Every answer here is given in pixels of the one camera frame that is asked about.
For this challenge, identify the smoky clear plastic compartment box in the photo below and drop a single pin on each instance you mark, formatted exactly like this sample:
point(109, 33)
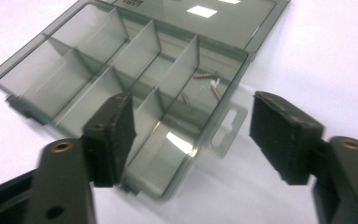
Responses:
point(143, 62)

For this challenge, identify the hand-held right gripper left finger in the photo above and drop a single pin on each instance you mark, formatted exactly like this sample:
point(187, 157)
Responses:
point(112, 140)

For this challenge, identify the small metal screw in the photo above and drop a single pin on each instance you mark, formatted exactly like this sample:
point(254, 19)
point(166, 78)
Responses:
point(205, 75)
point(216, 91)

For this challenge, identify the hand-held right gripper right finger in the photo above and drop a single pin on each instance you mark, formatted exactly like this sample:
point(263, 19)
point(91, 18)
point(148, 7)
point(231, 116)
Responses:
point(284, 137)

